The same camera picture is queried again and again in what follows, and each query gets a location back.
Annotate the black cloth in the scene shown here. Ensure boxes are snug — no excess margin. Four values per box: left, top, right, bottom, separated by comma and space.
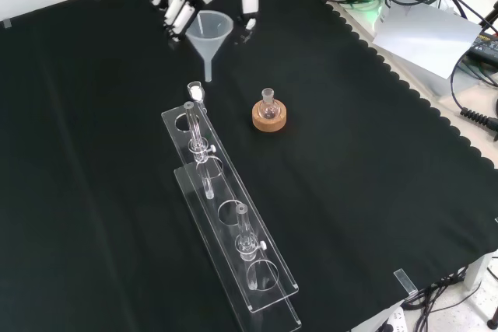
0, 0, 498, 332

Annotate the clear round-bottom flask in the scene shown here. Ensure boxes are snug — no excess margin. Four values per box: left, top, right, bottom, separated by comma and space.
259, 87, 281, 121

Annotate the black electronic device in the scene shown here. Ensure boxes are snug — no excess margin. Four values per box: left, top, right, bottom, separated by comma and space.
468, 31, 498, 64

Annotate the clear plastic funnel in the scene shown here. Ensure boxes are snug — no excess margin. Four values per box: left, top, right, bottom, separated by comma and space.
184, 11, 234, 84

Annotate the white table leg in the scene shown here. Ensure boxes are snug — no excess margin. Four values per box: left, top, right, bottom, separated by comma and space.
464, 253, 492, 292

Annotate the clear acrylic funnel stand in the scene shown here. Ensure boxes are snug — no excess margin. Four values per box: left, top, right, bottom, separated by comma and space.
160, 101, 303, 330

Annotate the black cable bundle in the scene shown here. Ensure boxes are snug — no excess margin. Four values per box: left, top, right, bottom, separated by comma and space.
402, 265, 498, 332

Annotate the black coiled cable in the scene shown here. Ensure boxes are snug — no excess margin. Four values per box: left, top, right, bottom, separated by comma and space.
450, 50, 498, 134

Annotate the white power strip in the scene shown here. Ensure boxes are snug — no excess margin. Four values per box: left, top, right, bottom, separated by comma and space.
373, 306, 409, 332

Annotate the pale board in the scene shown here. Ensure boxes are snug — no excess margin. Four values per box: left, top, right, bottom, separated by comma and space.
372, 5, 483, 80

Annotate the clear glass weighing funnel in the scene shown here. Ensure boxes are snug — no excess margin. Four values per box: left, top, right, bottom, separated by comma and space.
187, 81, 208, 112

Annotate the clear plastic cloth clip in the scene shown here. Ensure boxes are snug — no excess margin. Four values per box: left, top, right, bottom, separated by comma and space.
393, 268, 418, 296

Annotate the cork ring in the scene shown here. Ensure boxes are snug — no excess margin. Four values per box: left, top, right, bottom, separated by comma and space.
251, 100, 289, 132

